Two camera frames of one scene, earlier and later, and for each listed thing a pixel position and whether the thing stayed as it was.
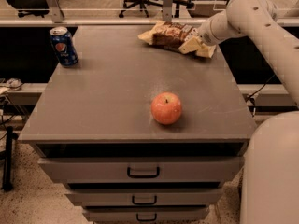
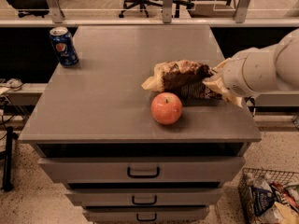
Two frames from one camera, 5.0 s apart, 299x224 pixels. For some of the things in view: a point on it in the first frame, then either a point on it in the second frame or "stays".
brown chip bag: x=168 y=35 to x=184 y=77
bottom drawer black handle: x=137 y=217 stays
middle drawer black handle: x=143 y=203 stays
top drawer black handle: x=155 y=175 stays
